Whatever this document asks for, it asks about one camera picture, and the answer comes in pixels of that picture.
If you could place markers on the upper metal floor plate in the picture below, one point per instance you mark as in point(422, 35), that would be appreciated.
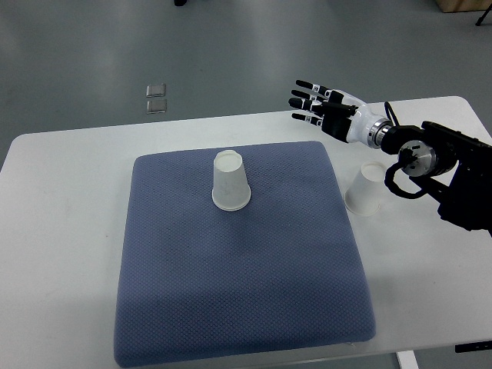
point(156, 90)

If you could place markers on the blue textured cushion mat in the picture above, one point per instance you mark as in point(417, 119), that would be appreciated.
point(284, 272)

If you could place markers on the white paper cup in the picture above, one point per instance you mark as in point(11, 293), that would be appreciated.
point(363, 197)
point(231, 191)

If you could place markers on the black tripod leg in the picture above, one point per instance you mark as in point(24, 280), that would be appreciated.
point(483, 16)

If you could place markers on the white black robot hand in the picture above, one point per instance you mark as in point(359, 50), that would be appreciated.
point(345, 117)

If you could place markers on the black table control panel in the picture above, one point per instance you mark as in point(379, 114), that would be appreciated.
point(473, 347)

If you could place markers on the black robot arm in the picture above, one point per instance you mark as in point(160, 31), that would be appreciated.
point(453, 168)

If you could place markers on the white table leg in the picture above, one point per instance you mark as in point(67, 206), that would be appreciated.
point(407, 360)

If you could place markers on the white paper cup on mat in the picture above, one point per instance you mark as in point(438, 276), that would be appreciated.
point(231, 191)

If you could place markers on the brown cardboard box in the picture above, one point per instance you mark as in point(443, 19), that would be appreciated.
point(452, 6)

